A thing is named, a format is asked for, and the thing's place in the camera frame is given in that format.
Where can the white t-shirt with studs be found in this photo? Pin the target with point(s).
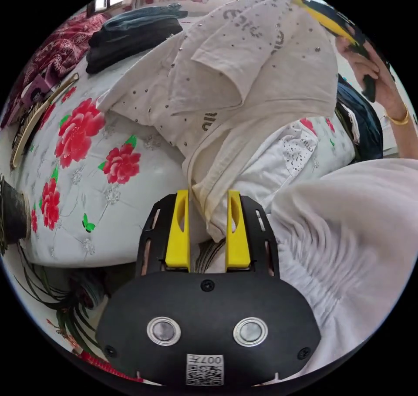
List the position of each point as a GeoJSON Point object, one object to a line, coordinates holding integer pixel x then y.
{"type": "Point", "coordinates": [248, 85]}

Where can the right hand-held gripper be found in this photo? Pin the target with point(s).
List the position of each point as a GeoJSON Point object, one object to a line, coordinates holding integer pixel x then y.
{"type": "Point", "coordinates": [362, 35]}

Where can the red patterned blanket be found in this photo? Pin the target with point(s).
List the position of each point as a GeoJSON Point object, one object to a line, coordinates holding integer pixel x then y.
{"type": "Point", "coordinates": [55, 53]}

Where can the person's right hand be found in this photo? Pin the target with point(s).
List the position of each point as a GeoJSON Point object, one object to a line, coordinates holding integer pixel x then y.
{"type": "Point", "coordinates": [387, 90]}

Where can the white garment with dotted print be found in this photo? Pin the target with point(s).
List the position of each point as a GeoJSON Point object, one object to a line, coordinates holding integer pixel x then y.
{"type": "Point", "coordinates": [277, 164]}

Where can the person's right forearm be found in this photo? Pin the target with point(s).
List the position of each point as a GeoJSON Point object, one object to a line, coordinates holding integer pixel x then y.
{"type": "Point", "coordinates": [406, 138]}

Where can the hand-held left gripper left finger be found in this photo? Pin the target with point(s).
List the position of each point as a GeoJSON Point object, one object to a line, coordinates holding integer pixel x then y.
{"type": "Point", "coordinates": [178, 239]}

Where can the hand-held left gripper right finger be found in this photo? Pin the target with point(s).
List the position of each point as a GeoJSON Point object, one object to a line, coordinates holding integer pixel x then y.
{"type": "Point", "coordinates": [237, 242]}

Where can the dark blue pile of clothes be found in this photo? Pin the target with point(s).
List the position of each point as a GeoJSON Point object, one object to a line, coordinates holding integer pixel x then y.
{"type": "Point", "coordinates": [362, 121]}

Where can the black pot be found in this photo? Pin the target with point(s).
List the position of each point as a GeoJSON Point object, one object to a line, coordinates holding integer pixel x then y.
{"type": "Point", "coordinates": [13, 213]}

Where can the person's body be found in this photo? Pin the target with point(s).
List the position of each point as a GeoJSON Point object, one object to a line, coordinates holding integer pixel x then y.
{"type": "Point", "coordinates": [352, 245]}

